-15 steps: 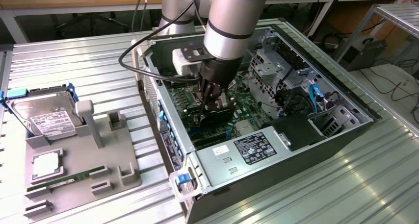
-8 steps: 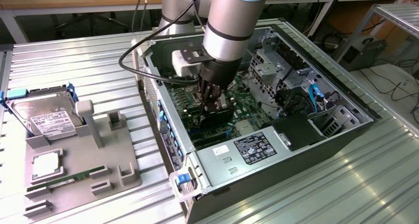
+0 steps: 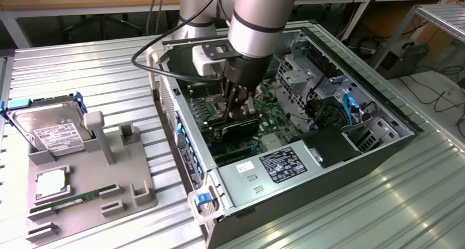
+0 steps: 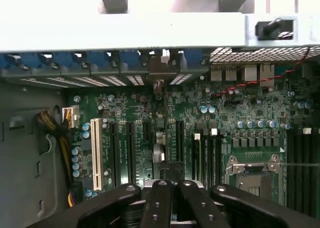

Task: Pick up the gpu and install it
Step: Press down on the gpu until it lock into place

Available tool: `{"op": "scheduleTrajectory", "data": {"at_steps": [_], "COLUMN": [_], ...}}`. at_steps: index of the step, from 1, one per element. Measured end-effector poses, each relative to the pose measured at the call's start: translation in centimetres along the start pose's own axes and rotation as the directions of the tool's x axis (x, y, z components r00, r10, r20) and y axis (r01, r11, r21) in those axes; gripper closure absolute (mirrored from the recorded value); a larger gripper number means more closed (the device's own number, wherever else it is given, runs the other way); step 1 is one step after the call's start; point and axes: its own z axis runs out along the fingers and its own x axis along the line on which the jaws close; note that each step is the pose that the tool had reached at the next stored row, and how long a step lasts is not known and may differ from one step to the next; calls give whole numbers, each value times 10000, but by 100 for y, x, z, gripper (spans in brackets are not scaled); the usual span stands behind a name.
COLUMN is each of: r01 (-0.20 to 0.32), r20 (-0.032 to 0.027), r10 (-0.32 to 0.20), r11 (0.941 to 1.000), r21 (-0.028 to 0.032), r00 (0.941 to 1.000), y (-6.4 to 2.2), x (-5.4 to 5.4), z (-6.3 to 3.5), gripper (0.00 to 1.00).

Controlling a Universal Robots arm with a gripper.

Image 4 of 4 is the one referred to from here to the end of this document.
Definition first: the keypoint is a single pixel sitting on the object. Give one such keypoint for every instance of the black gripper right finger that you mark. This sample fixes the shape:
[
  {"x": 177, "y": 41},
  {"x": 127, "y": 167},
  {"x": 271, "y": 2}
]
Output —
[{"x": 200, "y": 205}]

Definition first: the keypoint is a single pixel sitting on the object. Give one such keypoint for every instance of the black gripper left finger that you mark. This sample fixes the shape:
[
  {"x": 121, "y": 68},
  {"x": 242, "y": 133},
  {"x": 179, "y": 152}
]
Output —
[{"x": 155, "y": 205}]

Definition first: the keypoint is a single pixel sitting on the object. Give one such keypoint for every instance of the silver chipset heatsink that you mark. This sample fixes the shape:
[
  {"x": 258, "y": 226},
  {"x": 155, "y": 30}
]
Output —
[{"x": 148, "y": 183}]

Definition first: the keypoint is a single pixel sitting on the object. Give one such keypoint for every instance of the black RAM slot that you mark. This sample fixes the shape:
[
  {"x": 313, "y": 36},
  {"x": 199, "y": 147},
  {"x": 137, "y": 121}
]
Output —
[
  {"x": 206, "y": 158},
  {"x": 299, "y": 168},
  {"x": 221, "y": 153},
  {"x": 316, "y": 168},
  {"x": 308, "y": 168},
  {"x": 290, "y": 168},
  {"x": 214, "y": 158}
]

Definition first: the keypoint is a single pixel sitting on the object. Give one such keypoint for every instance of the metal socket cover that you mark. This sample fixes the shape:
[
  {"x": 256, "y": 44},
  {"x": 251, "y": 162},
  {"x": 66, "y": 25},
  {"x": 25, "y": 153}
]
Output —
[{"x": 255, "y": 191}]

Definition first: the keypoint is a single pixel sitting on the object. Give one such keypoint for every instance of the long black expansion slot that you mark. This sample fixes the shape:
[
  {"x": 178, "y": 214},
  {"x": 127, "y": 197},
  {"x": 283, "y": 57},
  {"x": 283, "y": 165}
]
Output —
[
  {"x": 130, "y": 150},
  {"x": 114, "y": 150}
]

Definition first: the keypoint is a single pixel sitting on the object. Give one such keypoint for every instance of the CPU socket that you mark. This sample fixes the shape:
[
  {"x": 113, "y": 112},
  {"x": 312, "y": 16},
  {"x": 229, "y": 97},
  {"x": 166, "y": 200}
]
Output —
[{"x": 252, "y": 168}]

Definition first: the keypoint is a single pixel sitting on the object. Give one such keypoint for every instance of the medium black expansion slot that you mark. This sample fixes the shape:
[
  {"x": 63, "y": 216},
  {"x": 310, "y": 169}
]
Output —
[{"x": 179, "y": 140}]

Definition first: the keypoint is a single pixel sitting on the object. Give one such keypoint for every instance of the short black expansion slot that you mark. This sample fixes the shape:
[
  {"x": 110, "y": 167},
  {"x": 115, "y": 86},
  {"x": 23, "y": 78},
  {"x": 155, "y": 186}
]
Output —
[{"x": 147, "y": 132}]

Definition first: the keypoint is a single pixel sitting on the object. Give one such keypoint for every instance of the white expansion slot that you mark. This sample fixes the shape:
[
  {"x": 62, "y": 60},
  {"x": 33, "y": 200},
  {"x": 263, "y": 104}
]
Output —
[{"x": 95, "y": 153}]

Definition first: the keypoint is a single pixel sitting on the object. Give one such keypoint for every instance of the green motherboard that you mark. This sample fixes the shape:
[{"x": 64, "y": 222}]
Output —
[{"x": 190, "y": 105}]

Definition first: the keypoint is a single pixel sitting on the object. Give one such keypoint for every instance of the thin locking lever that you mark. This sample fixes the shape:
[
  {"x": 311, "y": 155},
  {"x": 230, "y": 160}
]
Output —
[{"x": 300, "y": 164}]

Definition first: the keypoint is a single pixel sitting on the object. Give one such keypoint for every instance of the white power connector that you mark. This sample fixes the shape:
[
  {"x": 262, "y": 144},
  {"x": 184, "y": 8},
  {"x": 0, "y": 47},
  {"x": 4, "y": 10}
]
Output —
[{"x": 71, "y": 117}]

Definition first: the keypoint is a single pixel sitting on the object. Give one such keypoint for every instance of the perforated slot cover plate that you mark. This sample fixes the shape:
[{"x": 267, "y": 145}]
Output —
[
  {"x": 135, "y": 80},
  {"x": 88, "y": 81},
  {"x": 41, "y": 83},
  {"x": 65, "y": 82},
  {"x": 113, "y": 80},
  {"x": 181, "y": 79}
]

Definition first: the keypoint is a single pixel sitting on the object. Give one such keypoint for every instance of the silver port block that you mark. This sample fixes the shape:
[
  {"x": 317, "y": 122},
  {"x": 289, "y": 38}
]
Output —
[
  {"x": 250, "y": 74},
  {"x": 267, "y": 74},
  {"x": 230, "y": 74},
  {"x": 216, "y": 74}
]

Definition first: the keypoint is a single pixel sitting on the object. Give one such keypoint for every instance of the blue slot clip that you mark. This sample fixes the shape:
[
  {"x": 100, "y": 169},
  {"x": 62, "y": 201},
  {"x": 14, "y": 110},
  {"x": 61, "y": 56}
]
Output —
[
  {"x": 31, "y": 60},
  {"x": 97, "y": 59},
  {"x": 10, "y": 59},
  {"x": 128, "y": 58},
  {"x": 63, "y": 59},
  {"x": 190, "y": 57}
]

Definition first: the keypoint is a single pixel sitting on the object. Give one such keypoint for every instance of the open black PC case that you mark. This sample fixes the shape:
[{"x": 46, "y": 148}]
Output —
[{"x": 125, "y": 33}]

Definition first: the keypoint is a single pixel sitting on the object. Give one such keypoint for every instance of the black case knob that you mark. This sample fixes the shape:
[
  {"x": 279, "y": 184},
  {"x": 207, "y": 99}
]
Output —
[{"x": 272, "y": 26}]

